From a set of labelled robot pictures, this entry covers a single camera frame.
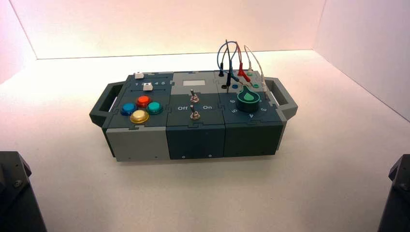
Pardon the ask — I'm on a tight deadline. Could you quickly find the grey modular control box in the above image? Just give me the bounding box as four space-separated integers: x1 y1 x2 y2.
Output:
89 70 298 162

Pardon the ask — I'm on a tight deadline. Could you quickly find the green rotary dial knob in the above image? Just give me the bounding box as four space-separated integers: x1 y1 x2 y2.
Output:
236 85 261 113

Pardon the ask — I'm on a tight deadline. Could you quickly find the teal round push button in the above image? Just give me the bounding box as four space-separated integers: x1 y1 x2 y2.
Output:
146 101 163 115

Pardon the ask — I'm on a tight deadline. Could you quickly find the red round push button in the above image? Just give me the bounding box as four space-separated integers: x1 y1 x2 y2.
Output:
136 95 151 108

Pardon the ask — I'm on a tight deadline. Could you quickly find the yellow round push button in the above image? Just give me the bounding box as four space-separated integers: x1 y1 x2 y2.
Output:
130 110 150 125

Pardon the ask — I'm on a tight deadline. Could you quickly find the blue round push button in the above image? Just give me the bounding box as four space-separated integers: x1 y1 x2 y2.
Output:
120 102 137 116

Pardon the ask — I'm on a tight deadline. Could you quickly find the black jumper cable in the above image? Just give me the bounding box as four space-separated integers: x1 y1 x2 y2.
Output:
219 39 233 88

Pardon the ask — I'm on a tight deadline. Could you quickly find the red jumper cable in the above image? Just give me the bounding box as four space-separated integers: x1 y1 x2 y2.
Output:
230 42 251 82

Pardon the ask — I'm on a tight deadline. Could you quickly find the blue jumper cable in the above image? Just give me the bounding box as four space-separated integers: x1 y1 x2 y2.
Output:
217 41 240 84

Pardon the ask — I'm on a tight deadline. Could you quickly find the white jumper cable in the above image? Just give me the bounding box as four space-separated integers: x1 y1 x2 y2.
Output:
244 44 268 91

